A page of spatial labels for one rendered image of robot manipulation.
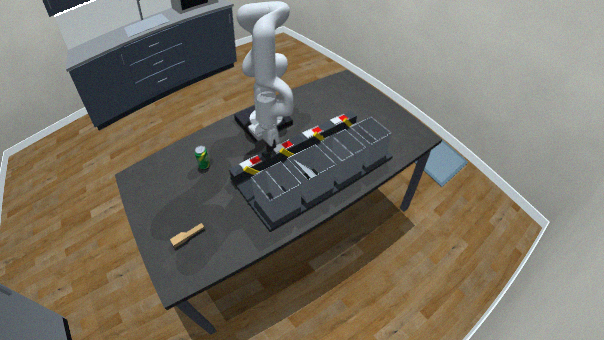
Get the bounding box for green drink can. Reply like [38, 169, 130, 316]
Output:
[195, 146, 210, 169]

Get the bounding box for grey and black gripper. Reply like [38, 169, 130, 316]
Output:
[262, 126, 279, 153]

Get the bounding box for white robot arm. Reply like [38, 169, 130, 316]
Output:
[237, 1, 293, 141]

